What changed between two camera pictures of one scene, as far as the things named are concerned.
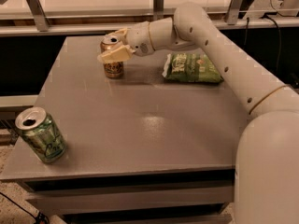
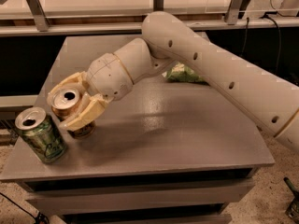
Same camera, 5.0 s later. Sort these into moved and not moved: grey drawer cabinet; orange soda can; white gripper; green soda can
Moved: white gripper; orange soda can
Not moved: grey drawer cabinet; green soda can
